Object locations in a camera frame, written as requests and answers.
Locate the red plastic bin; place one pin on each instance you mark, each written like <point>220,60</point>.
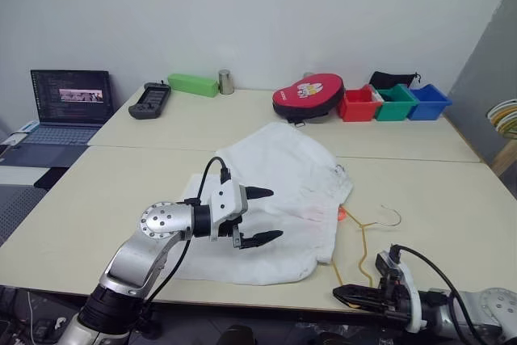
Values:
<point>357,108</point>

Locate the dark rounded shape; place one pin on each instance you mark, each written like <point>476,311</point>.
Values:
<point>236,336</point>

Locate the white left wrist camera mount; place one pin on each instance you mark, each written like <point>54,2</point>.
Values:
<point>226,199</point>

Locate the green plastic bin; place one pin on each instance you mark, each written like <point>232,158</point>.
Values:
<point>396,110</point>

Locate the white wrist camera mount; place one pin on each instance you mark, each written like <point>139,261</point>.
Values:
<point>226,199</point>
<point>413,304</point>

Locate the dark grey handheld controller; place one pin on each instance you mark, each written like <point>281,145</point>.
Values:
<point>149,100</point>

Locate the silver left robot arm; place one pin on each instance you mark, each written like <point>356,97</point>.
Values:
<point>161,220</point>

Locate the dark blue closed laptop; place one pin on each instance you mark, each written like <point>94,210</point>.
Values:
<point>42,155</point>

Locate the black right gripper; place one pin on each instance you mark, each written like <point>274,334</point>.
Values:
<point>393,296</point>

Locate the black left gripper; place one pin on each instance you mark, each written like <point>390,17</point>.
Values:
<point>227,230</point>

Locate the black flat mat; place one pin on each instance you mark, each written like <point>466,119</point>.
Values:
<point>50,177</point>

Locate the blue plastic bin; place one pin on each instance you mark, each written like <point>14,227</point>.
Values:
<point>430,106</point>

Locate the grey perforated board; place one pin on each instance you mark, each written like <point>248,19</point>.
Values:
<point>18,211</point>

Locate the white cloth garment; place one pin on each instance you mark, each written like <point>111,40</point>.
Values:
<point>291,159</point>

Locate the light wooden post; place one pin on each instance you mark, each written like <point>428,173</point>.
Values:
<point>507,157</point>

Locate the open blue laptop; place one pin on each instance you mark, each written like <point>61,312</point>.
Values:
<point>70,96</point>

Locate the green rectangular box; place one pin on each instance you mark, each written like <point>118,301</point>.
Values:
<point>193,85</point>

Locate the yellow white coiled roll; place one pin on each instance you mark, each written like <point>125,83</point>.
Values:
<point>505,119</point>

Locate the silver metal cup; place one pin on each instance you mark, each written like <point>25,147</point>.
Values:
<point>226,81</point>

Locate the red paddle case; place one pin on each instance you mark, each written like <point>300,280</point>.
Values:
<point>307,93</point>

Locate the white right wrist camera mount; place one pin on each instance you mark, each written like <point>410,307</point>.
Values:
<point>413,304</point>

